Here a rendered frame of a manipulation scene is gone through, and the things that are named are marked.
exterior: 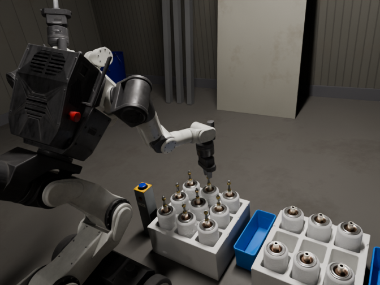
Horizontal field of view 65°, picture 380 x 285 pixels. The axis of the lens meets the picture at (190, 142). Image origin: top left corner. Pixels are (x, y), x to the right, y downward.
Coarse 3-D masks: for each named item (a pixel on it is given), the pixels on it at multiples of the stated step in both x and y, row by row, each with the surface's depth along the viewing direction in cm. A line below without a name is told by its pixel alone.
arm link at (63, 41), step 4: (52, 36) 129; (56, 36) 129; (60, 36) 130; (48, 40) 130; (52, 40) 129; (56, 40) 129; (60, 40) 128; (64, 40) 129; (68, 40) 134; (52, 44) 131; (56, 44) 130; (60, 44) 128; (64, 44) 129; (68, 44) 134; (56, 48) 130; (60, 48) 128; (64, 48) 129
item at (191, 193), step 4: (184, 188) 164; (188, 188) 163; (192, 188) 162; (184, 192) 165; (188, 192) 163; (192, 192) 162; (200, 192) 167; (188, 196) 164; (192, 196) 164; (200, 196) 168
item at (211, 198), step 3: (201, 189) 161; (201, 192) 159; (216, 192) 157; (201, 195) 160; (204, 195) 157; (207, 195) 156; (210, 195) 156; (213, 195) 156; (216, 195) 157; (207, 198) 157; (210, 198) 157; (213, 198) 157; (216, 198) 158; (210, 201) 157; (213, 201) 158; (216, 201) 159; (219, 201) 163; (210, 204) 158; (213, 204) 159
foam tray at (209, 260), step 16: (240, 208) 154; (176, 224) 149; (240, 224) 152; (160, 240) 150; (176, 240) 142; (192, 240) 139; (224, 240) 137; (176, 256) 148; (192, 256) 141; (208, 256) 134; (224, 256) 140; (208, 272) 140
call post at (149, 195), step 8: (136, 192) 157; (144, 192) 154; (152, 192) 160; (136, 200) 161; (144, 200) 156; (152, 200) 161; (144, 208) 160; (152, 208) 162; (144, 216) 163; (152, 216) 163; (144, 224) 167
